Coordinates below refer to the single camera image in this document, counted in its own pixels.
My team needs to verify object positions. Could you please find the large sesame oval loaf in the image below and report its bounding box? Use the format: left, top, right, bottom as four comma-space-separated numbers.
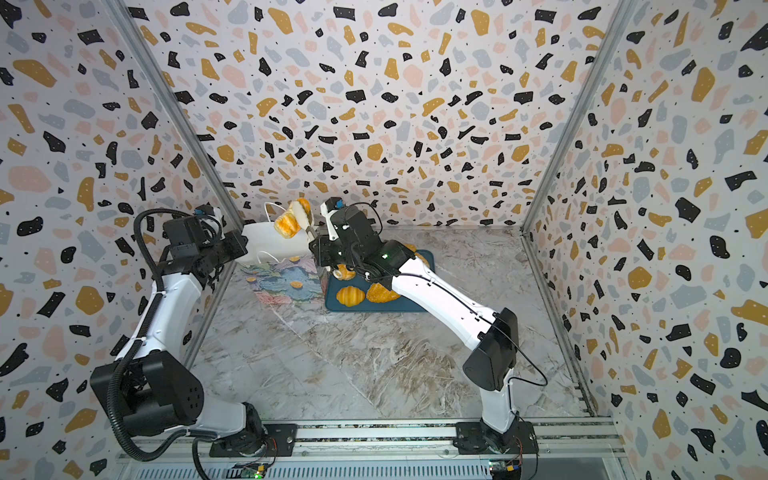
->
366, 283, 400, 304

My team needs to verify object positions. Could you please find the floral paper bag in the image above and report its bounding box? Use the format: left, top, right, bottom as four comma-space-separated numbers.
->
236, 202, 327, 305

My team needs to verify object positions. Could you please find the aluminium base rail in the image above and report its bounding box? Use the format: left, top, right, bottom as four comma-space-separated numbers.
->
115, 417, 634, 479

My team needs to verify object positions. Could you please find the braided twisted bread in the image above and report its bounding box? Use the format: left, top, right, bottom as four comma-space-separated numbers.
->
274, 198, 312, 239

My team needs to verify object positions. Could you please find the knotted flower bread roll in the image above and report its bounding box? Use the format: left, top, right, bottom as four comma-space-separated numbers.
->
333, 264, 356, 281

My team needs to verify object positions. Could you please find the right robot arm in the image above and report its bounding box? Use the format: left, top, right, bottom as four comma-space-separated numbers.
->
309, 197, 519, 453

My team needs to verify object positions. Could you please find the teal plastic tray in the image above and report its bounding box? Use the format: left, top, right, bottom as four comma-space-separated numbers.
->
324, 252, 425, 313

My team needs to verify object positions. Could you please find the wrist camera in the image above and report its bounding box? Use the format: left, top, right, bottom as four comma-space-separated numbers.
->
320, 197, 344, 228
194, 204, 224, 225

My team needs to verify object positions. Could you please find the striped croissant bread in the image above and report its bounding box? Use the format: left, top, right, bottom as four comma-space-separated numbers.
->
336, 286, 366, 308

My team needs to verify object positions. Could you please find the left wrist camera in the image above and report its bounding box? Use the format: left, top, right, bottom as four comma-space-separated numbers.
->
194, 204, 224, 225

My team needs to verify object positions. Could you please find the ridged long bread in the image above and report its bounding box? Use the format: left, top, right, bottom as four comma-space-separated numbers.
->
414, 252, 431, 269

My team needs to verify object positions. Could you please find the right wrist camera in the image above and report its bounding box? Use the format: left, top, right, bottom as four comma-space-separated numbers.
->
320, 197, 344, 228

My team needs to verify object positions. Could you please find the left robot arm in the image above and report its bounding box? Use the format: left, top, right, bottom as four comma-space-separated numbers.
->
89, 206, 267, 462

